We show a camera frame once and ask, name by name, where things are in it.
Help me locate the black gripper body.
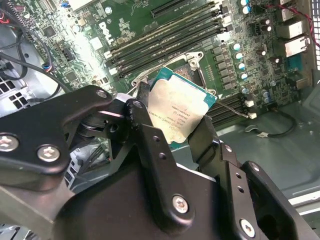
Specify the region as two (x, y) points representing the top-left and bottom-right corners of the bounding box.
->
(53, 161), (227, 240)

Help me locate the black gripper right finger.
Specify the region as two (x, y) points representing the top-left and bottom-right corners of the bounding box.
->
(188, 115), (320, 240)

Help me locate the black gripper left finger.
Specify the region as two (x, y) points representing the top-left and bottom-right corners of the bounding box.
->
(0, 81), (197, 229)

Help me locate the silver green CPU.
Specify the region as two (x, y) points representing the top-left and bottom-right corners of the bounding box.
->
(147, 66), (218, 151)

